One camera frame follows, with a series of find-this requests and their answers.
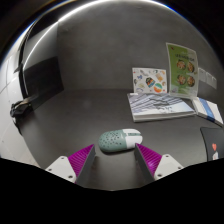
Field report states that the dark cartoon print mouse pad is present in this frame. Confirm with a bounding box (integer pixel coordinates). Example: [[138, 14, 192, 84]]
[[199, 126, 224, 162]]

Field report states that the black monitor screen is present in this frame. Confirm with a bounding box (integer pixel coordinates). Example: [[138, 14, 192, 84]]
[[20, 55, 65, 111]]

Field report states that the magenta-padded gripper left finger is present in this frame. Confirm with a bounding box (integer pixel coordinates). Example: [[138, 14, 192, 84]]
[[44, 143, 97, 188]]

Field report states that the white sticker sheet card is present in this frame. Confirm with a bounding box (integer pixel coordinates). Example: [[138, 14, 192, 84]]
[[131, 67, 168, 95]]

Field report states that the green and white computer mouse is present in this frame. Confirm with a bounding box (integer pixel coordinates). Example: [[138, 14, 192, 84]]
[[98, 128, 144, 154]]

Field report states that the black bag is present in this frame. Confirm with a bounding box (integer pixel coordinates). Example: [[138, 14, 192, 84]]
[[9, 99, 34, 118]]

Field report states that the white wall sockets group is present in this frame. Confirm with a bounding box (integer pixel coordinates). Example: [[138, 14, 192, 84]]
[[198, 67, 218, 90]]

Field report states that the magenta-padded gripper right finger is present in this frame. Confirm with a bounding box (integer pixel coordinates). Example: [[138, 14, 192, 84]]
[[133, 143, 185, 186]]

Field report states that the white book with blue stripe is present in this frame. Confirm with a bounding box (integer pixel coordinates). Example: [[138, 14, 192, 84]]
[[191, 96, 224, 127]]

